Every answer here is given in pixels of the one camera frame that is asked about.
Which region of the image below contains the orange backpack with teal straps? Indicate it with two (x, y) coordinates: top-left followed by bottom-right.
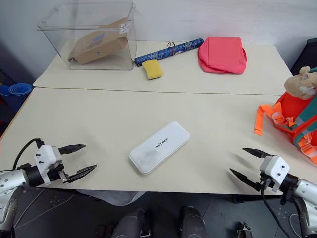
(253, 93), (317, 166)

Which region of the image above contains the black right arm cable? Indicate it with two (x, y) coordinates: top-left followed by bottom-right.
(261, 190), (293, 238)

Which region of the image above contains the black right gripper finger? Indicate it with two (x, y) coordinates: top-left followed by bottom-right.
(242, 147), (275, 160)
(229, 168), (263, 191)

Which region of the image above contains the thin white cable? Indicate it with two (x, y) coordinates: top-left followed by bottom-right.
(289, 212), (306, 234)

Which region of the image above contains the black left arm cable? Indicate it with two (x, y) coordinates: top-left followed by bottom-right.
(13, 138), (46, 170)

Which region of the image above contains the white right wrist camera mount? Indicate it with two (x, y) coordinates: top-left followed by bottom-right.
(259, 155), (291, 193)

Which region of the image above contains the yellow sponge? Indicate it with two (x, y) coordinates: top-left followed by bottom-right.
(141, 59), (163, 81)

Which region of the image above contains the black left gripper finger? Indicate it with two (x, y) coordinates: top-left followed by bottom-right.
(58, 143), (87, 156)
(67, 164), (98, 184)

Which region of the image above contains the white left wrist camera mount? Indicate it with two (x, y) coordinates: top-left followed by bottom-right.
(33, 144), (63, 185)

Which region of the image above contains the dark grey rounded shape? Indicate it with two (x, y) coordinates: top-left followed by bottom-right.
(178, 205), (208, 238)
(113, 208), (147, 238)

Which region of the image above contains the crumpled clear plastic sheet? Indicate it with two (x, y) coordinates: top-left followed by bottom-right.
(75, 189), (145, 207)

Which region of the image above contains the white rectangular case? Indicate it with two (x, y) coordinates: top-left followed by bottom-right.
(128, 120), (191, 176)

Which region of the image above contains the blue rolled foam mat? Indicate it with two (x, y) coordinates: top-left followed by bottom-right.
(0, 83), (34, 113)

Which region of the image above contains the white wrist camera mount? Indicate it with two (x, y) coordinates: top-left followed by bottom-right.
(33, 144), (63, 185)
(259, 155), (291, 193)

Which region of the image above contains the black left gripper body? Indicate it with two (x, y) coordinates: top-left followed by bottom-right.
(48, 158), (70, 184)

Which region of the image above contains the blue patterned rolled tube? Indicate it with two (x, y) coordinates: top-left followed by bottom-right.
(134, 37), (204, 67)

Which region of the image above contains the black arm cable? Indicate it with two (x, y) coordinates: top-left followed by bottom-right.
(261, 190), (293, 238)
(13, 138), (46, 170)

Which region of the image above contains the beige plush animal toy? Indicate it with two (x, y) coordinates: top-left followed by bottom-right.
(283, 66), (317, 101)

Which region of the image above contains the coral pink fabric bag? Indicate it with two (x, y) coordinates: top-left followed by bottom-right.
(197, 36), (248, 75)

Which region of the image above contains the small metal bracket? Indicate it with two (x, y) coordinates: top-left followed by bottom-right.
(236, 221), (254, 238)

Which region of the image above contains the clear plastic storage bin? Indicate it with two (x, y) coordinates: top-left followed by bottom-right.
(36, 0), (138, 71)

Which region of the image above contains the brown paper bag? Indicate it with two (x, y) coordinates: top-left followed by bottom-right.
(67, 17), (132, 65)

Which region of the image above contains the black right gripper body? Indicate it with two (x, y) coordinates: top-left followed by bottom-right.
(257, 172), (274, 192)

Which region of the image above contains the black chair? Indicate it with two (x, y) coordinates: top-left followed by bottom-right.
(290, 38), (317, 76)

